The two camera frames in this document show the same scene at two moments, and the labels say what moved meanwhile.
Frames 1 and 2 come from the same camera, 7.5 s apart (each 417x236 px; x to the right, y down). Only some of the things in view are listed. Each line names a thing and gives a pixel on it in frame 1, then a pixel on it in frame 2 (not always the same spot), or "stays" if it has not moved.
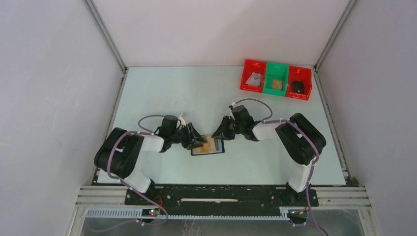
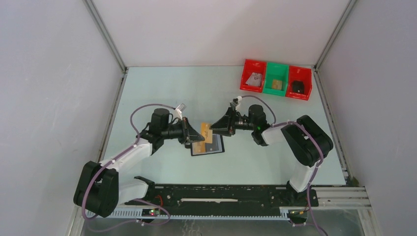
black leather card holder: [220, 147] stays
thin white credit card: [254, 79] stays
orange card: [208, 147] → [207, 133]
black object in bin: [298, 86] stays
